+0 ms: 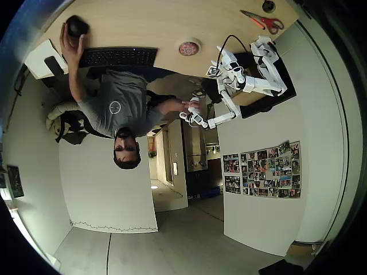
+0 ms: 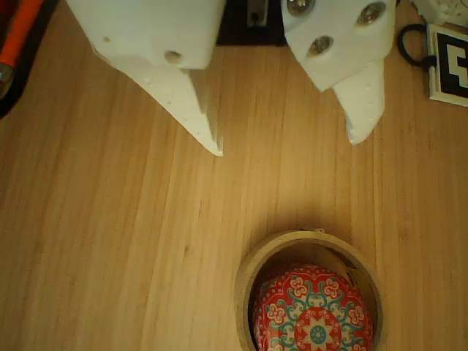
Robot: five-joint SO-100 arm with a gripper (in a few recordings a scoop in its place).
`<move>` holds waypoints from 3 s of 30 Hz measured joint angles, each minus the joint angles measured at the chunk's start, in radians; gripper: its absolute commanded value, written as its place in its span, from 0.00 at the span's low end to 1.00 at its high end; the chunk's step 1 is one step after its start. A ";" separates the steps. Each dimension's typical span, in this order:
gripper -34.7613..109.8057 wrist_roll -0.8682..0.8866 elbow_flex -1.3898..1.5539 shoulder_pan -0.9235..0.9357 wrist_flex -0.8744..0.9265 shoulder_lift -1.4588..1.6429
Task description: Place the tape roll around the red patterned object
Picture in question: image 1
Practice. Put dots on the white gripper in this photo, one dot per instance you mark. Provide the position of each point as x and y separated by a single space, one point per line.
223 58

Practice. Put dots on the beige tape roll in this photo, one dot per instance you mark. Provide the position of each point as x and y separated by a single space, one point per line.
198 43

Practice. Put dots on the white leader arm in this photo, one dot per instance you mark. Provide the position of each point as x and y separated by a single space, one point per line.
226 117

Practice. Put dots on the black computer mouse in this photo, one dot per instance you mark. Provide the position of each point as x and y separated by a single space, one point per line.
77 25

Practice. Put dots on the person's left forearm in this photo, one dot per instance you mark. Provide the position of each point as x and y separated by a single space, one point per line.
77 80

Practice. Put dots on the person's right forearm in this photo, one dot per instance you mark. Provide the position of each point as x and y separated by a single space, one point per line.
170 106

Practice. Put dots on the person's right hand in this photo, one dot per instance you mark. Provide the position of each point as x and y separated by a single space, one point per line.
189 104

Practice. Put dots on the person's left hand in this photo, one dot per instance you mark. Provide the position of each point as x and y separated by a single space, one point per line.
71 50

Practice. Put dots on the black and white tag cube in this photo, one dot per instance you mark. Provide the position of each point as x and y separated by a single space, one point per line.
213 71

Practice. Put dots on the black flat panel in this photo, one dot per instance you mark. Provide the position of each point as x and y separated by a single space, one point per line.
287 73

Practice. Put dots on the steel refrigerator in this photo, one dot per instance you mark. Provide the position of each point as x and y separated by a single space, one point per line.
195 149

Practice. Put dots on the black keyboard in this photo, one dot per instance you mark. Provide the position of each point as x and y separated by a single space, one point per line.
120 56

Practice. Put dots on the small photo collage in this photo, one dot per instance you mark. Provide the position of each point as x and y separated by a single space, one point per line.
231 163
232 184

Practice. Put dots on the man in grey t-shirt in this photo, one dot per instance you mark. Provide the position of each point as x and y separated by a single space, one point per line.
123 100

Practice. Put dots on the large photo collage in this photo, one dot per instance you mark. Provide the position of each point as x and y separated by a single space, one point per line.
271 170

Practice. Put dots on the blue crate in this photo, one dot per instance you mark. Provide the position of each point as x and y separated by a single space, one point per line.
210 192

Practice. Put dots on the black jacket on chair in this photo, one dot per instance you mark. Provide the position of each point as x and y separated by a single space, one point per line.
74 126

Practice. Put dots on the cream plush blanket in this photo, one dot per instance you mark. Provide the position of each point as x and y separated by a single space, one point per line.
61 110

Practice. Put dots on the black phone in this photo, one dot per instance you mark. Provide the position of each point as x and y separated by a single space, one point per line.
53 66

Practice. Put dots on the white paper sheet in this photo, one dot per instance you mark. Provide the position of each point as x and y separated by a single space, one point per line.
35 58

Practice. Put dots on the cardboard box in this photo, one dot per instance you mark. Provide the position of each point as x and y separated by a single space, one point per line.
301 248

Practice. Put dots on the dark framed poster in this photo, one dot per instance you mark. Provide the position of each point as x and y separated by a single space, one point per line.
15 182

